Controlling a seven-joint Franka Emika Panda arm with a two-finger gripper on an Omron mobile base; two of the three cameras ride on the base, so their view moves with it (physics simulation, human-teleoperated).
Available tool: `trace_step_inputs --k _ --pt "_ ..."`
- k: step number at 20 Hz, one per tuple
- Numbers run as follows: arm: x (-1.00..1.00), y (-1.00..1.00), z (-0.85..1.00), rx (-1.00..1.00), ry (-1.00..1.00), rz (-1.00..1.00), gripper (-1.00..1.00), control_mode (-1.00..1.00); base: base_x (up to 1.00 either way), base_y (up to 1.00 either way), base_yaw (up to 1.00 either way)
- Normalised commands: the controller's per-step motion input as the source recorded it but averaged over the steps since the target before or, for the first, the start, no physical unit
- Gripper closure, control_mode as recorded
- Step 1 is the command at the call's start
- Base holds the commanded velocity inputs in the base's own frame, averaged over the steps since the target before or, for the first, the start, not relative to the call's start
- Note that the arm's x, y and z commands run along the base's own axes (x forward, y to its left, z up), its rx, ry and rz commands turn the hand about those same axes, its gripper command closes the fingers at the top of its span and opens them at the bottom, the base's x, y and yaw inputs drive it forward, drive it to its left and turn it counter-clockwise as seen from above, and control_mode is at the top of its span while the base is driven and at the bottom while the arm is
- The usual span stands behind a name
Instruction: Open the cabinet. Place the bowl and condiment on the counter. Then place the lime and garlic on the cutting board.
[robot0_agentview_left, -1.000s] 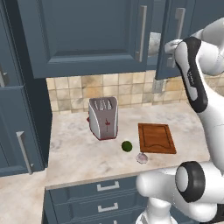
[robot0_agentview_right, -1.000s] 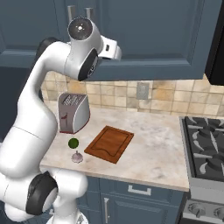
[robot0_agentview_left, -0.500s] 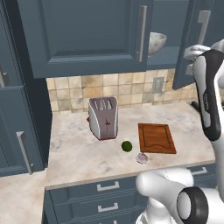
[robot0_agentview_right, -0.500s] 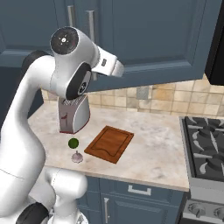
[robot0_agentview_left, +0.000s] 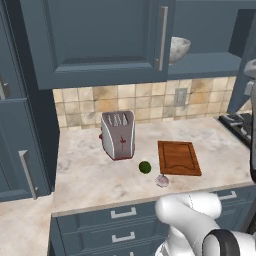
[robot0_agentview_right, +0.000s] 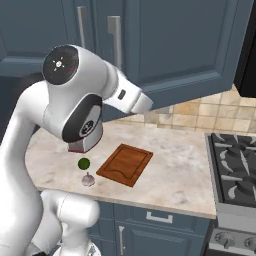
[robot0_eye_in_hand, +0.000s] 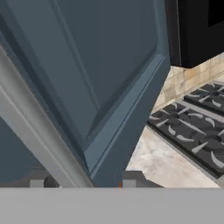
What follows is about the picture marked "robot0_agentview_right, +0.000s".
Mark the pale purple garlic bulb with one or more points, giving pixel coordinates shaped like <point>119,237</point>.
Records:
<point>88,180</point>

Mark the grey gas hob stove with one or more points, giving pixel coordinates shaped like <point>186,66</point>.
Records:
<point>233,173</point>

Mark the grey stove knob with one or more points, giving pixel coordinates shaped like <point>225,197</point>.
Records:
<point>251,243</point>
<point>224,240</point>

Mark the blue base cabinet door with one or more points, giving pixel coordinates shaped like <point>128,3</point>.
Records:
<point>160,241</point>

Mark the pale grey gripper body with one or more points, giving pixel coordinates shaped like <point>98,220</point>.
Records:
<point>143,103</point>

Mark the blue drawer front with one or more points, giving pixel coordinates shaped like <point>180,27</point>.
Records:
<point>193,221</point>

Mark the green lime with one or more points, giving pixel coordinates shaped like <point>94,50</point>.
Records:
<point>83,163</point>

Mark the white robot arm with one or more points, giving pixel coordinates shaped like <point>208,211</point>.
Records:
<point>20,173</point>

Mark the black range hood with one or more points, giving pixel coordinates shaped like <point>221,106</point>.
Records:
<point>248,56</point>

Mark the white red small appliance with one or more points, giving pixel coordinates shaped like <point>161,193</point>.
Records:
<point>87,141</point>

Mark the brown wooden cutting board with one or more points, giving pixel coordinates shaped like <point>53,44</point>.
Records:
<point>125,165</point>

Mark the narrow blue base cabinet panel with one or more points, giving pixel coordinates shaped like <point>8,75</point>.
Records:
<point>105,230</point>

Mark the wide blue wall cabinet door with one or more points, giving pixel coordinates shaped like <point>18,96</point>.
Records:
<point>180,43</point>

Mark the narrow blue wall cabinet door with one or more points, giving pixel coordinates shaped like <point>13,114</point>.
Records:
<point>30,30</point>

